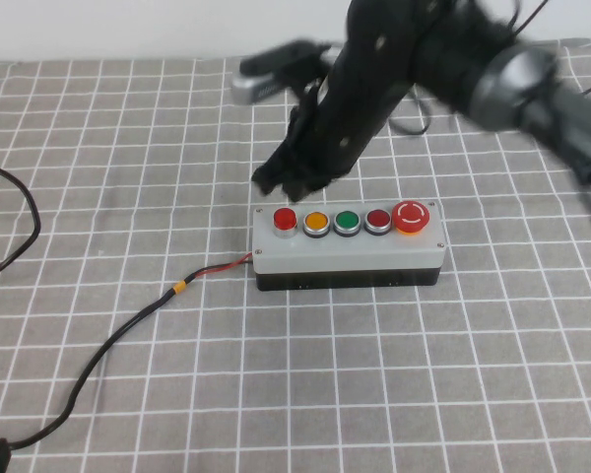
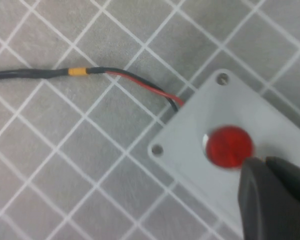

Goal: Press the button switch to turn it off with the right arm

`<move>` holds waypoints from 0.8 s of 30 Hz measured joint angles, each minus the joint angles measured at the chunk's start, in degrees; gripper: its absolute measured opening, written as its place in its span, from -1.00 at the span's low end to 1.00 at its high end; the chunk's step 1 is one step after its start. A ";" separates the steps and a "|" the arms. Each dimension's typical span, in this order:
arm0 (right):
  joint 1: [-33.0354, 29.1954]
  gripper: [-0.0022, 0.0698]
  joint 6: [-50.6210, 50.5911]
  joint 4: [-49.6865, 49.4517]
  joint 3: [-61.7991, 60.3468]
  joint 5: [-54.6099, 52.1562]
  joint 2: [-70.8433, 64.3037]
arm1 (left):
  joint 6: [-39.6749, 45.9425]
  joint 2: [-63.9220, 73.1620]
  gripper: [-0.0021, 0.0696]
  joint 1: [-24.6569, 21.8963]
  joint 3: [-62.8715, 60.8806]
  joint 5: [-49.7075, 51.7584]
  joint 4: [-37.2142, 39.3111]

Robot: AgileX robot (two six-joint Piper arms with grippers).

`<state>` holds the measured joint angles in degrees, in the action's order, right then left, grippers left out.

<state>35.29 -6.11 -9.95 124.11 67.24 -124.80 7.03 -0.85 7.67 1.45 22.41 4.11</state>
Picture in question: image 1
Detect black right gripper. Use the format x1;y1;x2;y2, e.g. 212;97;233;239
251;0;427;203

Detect grey black button control box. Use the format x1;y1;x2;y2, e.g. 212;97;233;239
250;200;447;293

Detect yellow push button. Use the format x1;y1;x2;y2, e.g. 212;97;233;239
301;210;333;240

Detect green push button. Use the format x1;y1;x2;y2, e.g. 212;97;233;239
332;210;362;239

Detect dark red push button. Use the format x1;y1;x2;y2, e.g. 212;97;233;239
362;208;393;237

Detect red mushroom emergency stop button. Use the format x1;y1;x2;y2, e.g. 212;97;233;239
390;199;432;237

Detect red indicator lamp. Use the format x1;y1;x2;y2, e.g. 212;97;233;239
272;207;298;239

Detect grey white checked tablecloth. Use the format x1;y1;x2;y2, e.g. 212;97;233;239
0;37;591;473

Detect silver grey wrist camera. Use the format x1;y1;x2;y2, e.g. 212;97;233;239
230;37;337;105

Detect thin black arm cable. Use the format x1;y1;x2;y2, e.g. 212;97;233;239
389;81;435;137

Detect black cable with red wire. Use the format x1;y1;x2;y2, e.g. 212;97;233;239
7;251;255;450

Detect plain black cable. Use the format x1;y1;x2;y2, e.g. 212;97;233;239
0;163;42;288

